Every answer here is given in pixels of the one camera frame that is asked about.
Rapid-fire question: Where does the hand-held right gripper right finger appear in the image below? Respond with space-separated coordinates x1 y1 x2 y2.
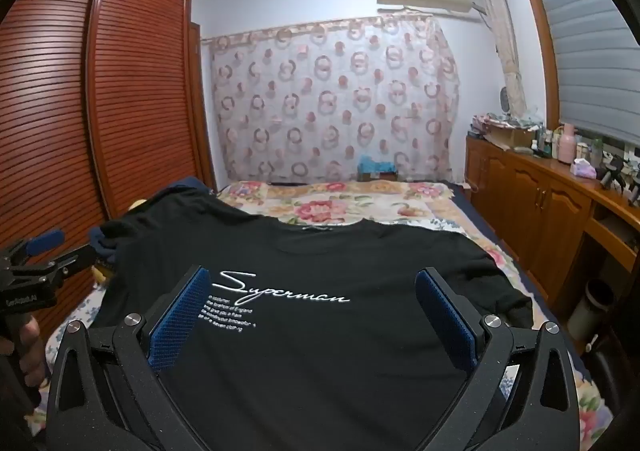
414 267 581 451

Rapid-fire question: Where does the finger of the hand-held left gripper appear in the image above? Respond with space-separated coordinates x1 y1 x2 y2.
0 229 66 272
10 243 101 289

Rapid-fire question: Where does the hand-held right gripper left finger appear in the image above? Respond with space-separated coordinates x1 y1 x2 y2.
46 265 216 451

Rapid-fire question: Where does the black t-shirt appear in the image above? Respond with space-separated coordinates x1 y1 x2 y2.
90 188 533 451

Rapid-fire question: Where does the person's left hand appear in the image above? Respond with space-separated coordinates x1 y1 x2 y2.
22 317 48 394

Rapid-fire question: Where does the pale yellow garment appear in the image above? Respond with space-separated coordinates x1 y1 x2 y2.
91 198 149 286

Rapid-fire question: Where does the white blue-flowered sheet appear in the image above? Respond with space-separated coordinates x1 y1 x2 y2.
35 278 108 407

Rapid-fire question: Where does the navy bed sheet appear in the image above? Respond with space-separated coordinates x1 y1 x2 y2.
445 181 558 327

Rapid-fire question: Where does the wooden louvered wardrobe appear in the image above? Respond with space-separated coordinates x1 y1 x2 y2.
0 0 218 347

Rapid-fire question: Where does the grey waste bin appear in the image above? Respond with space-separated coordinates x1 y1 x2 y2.
567 278 615 343

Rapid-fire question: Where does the wooden sideboard cabinet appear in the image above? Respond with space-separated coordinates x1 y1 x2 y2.
465 131 640 327

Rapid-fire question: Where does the floral bedspread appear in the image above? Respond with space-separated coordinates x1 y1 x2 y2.
215 178 618 439

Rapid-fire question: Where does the light blue cloth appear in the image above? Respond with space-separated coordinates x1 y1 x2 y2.
357 154 398 174

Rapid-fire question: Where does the black chair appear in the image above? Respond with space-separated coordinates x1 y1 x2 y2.
582 331 640 451

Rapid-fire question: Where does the cardboard box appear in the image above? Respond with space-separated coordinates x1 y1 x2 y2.
487 124 536 149

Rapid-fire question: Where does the cluster of small bottles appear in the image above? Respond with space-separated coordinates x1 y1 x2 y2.
530 126 608 167

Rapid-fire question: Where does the purple pouch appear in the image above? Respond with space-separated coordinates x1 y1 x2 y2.
571 158 598 180

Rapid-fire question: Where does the pink bottle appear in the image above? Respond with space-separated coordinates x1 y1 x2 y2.
557 125 578 164

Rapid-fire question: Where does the small black tripod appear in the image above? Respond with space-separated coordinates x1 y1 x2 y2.
600 156 628 192

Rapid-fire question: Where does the beige tied curtain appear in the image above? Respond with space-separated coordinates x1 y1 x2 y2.
470 0 528 117

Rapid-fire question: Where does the grey window blind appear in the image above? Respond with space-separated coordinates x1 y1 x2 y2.
530 0 640 152

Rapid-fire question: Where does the sheer ring-patterned curtain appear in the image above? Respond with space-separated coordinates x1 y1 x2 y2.
202 14 461 184

